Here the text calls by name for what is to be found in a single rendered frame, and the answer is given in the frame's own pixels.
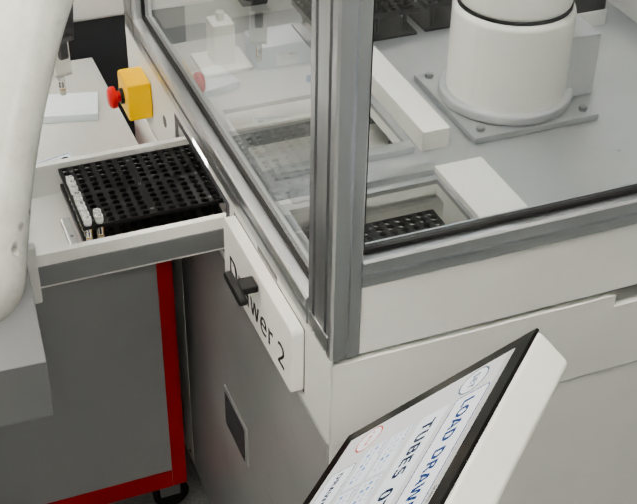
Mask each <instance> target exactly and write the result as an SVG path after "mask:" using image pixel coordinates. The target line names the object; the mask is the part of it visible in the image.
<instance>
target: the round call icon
mask: <svg viewBox="0 0 637 504"><path fill-rule="evenodd" d="M388 422H389V420H388V421H386V422H384V423H383V424H381V425H379V426H377V427H376V428H374V429H372V430H370V431H369V432H367V433H365V434H364V436H363V437H362V439H361V440H360V442H359V444H358V445H357V447H356V448H355V450H354V451H353V453H352V454H351V456H350V457H349V458H351V457H353V456H355V455H356V454H358V453H360V452H362V451H364V450H365V449H367V448H369V447H371V446H373V445H374V443H375V442H376V440H377V439H378V437H379V436H380V434H381V432H382V431H383V429H384V428H385V426H386V425H387V423H388Z"/></svg>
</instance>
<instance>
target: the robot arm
mask: <svg viewBox="0 0 637 504"><path fill-rule="evenodd" d="M73 2H74V0H0V321H2V320H3V319H5V318H6V317H7V316H8V315H9V314H10V313H11V312H12V311H13V310H14V309H15V308H16V306H17V305H18V303H19V302H20V300H21V298H22V296H23V293H24V290H25V286H26V278H27V256H28V239H29V224H30V214H31V200H32V191H33V183H34V175H35V168H36V161H37V154H38V147H39V141H40V135H41V129H42V124H43V119H44V113H45V108H46V103H47V98H48V94H49V89H50V85H51V80H52V76H53V74H54V75H55V78H57V79H58V78H61V77H64V76H67V75H70V74H72V67H71V60H70V52H69V45H68V41H71V40H73V39H74V26H73Z"/></svg>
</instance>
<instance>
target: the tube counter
mask: <svg viewBox="0 0 637 504"><path fill-rule="evenodd" d="M403 482H404V480H403V481H401V482H399V483H397V484H395V485H393V486H391V487H389V488H387V489H385V490H383V491H381V492H379V493H377V494H375V496H374V498H373V499H372V501H371V502H370V504H390V503H391V502H392V500H393V498H394V497H395V495H396V493H397V492H398V490H399V488H400V487H401V485H402V483H403Z"/></svg>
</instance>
